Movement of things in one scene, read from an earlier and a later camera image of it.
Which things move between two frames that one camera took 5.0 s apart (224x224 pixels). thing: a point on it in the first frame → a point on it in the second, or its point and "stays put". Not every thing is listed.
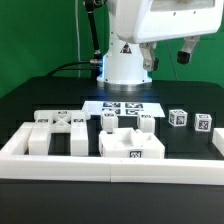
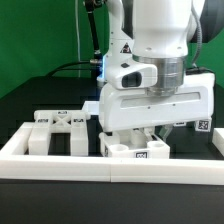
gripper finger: (150, 62) → (148, 132)
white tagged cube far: (203, 122) stays put
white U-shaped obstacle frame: (15, 163) stays put
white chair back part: (47, 122) stays put
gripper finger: (184, 55) → (165, 131)
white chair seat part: (127, 143) stays put
